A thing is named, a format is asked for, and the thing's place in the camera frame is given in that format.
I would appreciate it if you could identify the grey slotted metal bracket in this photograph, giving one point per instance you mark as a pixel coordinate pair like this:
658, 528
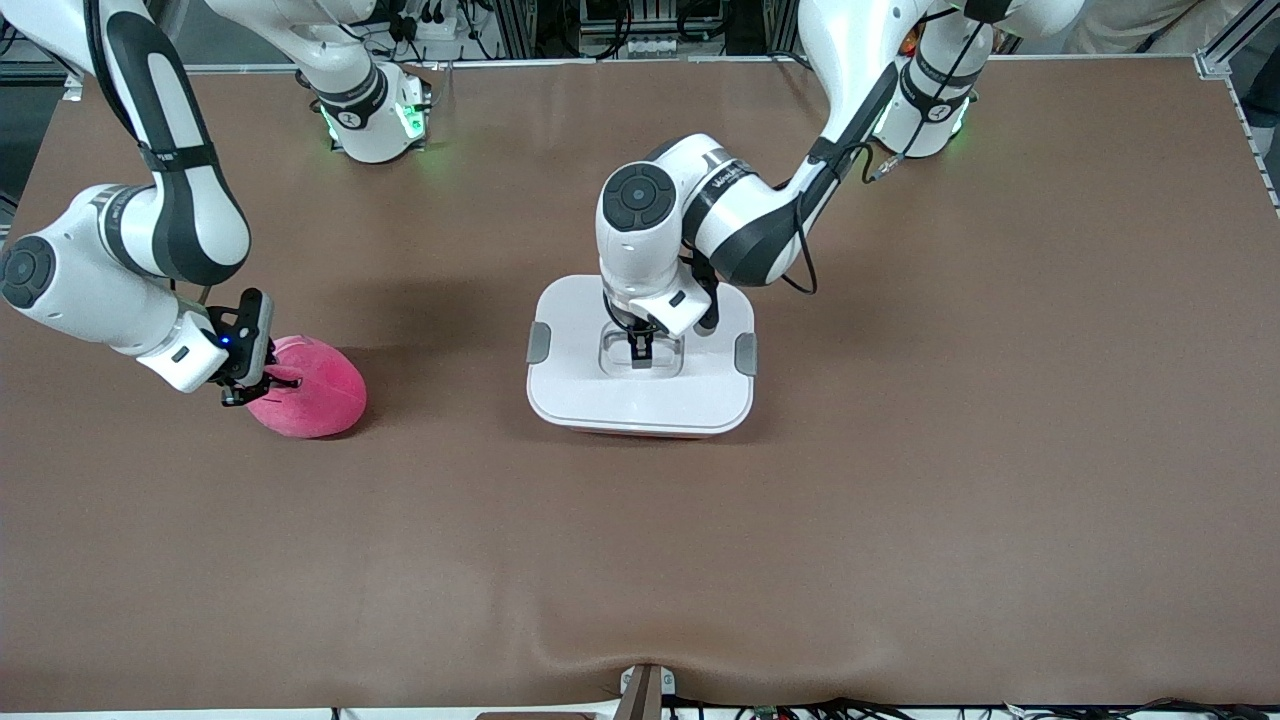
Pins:
650, 45

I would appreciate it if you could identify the white box lid grey clips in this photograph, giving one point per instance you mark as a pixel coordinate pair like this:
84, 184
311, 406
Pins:
580, 390

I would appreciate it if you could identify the metal table clamp bracket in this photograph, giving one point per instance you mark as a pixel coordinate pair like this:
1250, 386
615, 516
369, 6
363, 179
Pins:
640, 695

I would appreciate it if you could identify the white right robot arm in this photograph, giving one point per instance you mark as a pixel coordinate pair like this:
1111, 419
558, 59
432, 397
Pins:
190, 215

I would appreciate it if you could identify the person in light clothes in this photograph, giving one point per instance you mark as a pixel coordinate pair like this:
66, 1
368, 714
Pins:
1120, 25

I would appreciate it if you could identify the pink plastic storage box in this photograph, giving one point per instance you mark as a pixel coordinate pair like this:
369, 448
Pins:
645, 435

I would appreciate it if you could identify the pink plush toy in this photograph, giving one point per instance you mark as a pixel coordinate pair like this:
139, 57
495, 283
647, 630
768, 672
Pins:
320, 400

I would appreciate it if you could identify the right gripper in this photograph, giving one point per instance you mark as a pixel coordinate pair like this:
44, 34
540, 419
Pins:
240, 372

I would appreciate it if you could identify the aluminium frame strut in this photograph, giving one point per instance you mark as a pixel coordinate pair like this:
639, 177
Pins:
1240, 30

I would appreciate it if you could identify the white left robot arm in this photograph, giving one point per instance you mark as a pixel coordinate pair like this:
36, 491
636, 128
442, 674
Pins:
740, 215

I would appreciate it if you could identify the silver table edge rail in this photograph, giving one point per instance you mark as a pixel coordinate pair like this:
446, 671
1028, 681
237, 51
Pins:
520, 63

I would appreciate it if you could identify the white power strip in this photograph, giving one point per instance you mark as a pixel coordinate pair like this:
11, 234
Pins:
440, 25

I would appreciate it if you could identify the brown table mat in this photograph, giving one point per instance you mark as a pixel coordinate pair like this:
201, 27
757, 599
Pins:
640, 560

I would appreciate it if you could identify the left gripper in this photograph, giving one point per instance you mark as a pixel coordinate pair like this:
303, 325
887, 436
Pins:
637, 349

